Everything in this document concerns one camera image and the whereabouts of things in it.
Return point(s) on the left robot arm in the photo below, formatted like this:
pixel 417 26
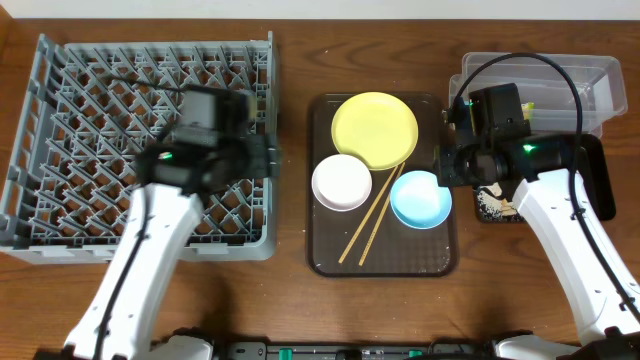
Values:
pixel 119 321

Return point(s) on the dark brown serving tray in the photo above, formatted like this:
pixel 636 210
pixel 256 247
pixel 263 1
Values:
pixel 397 250

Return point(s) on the light blue bowl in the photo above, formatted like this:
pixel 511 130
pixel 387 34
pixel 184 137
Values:
pixel 419 202

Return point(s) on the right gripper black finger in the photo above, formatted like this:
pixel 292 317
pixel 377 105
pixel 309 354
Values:
pixel 458 118
pixel 444 165

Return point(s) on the clear plastic bin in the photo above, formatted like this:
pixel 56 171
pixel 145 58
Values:
pixel 598 80

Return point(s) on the wooden chopstick right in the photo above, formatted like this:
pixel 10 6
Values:
pixel 379 220

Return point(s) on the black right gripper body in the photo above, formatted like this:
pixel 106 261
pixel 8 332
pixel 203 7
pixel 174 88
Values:
pixel 447 167

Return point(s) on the green snack wrapper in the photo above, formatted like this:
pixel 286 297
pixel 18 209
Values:
pixel 527 109

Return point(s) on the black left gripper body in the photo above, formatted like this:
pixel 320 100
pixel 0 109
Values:
pixel 270 156

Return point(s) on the yellow plate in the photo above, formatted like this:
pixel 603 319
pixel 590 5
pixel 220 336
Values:
pixel 377 128

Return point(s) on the pink bowl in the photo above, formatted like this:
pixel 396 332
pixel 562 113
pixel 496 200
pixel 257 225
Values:
pixel 341 182

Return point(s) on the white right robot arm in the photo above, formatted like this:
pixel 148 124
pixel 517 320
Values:
pixel 563 193

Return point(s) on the black waste bin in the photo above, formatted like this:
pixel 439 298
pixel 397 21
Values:
pixel 494 203

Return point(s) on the grey dishwasher rack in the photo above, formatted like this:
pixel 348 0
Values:
pixel 89 109

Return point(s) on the wooden chopstick left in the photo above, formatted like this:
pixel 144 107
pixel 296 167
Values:
pixel 367 216

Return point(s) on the wooden chopstick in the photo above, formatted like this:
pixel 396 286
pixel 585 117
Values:
pixel 367 216
pixel 379 220

